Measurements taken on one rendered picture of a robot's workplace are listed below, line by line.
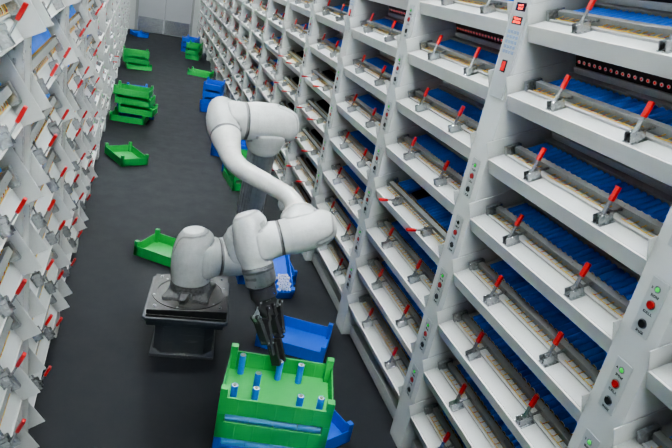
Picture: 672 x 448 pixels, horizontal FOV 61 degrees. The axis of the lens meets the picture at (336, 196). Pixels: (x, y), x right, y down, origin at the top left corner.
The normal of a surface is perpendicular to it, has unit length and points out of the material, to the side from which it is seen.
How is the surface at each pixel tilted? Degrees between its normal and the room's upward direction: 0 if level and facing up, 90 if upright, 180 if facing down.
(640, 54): 112
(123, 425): 0
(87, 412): 0
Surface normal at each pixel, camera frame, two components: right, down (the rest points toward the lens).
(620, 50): -0.94, 0.28
